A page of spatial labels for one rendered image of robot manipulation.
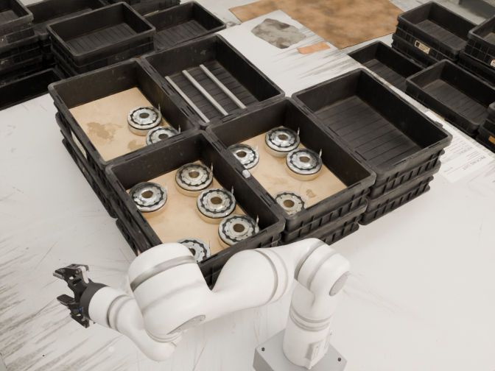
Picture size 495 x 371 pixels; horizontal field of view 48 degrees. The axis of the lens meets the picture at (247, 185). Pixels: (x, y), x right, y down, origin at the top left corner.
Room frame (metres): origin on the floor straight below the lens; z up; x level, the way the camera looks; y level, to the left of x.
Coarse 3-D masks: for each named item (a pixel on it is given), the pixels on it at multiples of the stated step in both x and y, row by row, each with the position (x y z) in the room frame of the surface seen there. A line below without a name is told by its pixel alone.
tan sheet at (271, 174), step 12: (264, 132) 1.30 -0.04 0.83; (252, 144) 1.24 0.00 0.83; (300, 144) 1.26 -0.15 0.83; (264, 156) 1.20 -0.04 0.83; (264, 168) 1.15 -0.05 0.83; (276, 168) 1.15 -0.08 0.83; (324, 168) 1.17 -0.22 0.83; (264, 180) 1.10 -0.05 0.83; (276, 180) 1.10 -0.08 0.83; (288, 180) 1.10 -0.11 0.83; (300, 180) 1.11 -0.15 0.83; (312, 180) 1.11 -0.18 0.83; (324, 180) 1.12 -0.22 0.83; (336, 180) 1.12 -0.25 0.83; (276, 192) 1.06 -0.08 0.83; (300, 192) 1.06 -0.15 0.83; (312, 192) 1.07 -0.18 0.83; (324, 192) 1.07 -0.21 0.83; (336, 192) 1.07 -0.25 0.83; (312, 204) 1.02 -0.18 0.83
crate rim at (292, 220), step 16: (288, 96) 1.36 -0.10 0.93; (256, 112) 1.28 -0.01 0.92; (304, 112) 1.29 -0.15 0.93; (208, 128) 1.18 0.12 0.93; (320, 128) 1.22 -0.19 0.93; (224, 144) 1.12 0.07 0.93; (336, 144) 1.17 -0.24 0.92; (352, 192) 0.99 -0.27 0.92; (320, 208) 0.93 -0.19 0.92; (288, 224) 0.88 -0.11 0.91
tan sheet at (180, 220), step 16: (160, 176) 1.08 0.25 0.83; (128, 192) 1.01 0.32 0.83; (176, 192) 1.02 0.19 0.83; (176, 208) 0.97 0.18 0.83; (192, 208) 0.97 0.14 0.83; (240, 208) 0.99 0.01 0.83; (160, 224) 0.91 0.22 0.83; (176, 224) 0.91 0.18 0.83; (192, 224) 0.92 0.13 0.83; (208, 224) 0.92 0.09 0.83; (176, 240) 0.86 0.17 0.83; (208, 240) 0.87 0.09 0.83
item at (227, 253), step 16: (128, 160) 1.03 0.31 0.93; (112, 176) 0.97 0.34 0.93; (240, 176) 1.01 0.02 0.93; (256, 192) 0.96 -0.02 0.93; (128, 208) 0.89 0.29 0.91; (272, 208) 0.91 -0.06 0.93; (144, 224) 0.83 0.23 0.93; (160, 240) 0.78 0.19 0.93; (256, 240) 0.81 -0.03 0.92; (224, 256) 0.76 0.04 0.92
